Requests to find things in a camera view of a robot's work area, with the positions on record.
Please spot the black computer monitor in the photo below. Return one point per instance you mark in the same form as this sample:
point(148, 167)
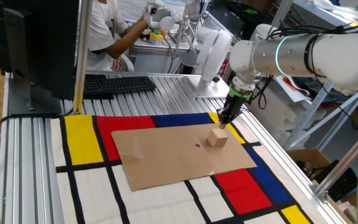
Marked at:
point(48, 46)

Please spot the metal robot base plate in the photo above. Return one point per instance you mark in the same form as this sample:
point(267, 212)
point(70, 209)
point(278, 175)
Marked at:
point(210, 91)

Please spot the brown cardboard sheet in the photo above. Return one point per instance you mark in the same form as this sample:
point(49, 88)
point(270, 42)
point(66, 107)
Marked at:
point(166, 155)

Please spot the black equipment case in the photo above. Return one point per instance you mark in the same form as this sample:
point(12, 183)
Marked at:
point(228, 18)

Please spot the white foam packing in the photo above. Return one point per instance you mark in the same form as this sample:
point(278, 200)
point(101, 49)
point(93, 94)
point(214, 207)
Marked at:
point(272, 118)

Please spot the white orange paper sheet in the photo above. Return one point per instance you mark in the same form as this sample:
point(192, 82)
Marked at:
point(291, 93)

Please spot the aluminium table edge rail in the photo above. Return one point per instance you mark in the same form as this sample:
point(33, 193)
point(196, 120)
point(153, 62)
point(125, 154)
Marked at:
point(287, 165)

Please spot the black crate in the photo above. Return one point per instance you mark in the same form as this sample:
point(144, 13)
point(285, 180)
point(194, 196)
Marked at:
point(343, 186)

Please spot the yellow emergency stop box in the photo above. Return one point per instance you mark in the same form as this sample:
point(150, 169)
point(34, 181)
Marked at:
point(156, 37)

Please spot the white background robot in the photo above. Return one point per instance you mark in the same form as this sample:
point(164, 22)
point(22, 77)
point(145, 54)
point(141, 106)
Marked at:
point(213, 53)

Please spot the bare forearm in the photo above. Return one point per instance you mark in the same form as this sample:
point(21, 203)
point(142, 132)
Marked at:
point(124, 39)

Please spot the slanted aluminium post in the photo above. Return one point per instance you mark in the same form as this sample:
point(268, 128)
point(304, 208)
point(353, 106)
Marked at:
point(281, 14)

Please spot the aluminium frame strut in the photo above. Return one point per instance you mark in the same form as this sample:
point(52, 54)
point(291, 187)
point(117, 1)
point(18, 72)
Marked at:
point(337, 170)

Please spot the white teleoperation device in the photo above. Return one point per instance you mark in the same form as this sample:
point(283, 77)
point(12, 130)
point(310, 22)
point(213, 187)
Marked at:
point(163, 15)

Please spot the grey metal workbench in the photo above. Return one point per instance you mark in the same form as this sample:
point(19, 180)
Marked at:
point(151, 63)

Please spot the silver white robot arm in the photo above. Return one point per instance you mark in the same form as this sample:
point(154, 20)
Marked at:
point(337, 56)

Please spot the colour block patterned cloth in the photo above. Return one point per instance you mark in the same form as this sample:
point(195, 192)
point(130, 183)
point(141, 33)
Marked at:
point(166, 205)

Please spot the blue grey shelf rack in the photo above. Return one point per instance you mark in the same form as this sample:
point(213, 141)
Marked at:
point(301, 124)

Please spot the small wooden block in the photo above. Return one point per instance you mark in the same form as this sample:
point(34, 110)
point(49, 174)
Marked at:
point(217, 138)

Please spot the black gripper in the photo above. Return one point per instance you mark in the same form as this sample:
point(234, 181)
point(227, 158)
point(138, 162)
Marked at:
point(234, 105)

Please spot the white chair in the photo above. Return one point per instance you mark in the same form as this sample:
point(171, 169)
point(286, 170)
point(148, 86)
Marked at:
point(129, 63)

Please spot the open cardboard box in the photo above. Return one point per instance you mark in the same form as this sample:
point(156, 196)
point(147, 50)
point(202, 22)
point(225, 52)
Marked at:
point(306, 154)

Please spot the black keyboard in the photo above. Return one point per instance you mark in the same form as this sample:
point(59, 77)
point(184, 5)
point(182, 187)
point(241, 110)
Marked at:
point(117, 84)

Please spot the person in white shirt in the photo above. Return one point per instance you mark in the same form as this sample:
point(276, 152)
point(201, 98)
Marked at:
point(98, 31)

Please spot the bare hand of person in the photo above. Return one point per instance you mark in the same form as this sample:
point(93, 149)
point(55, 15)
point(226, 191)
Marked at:
point(143, 21)

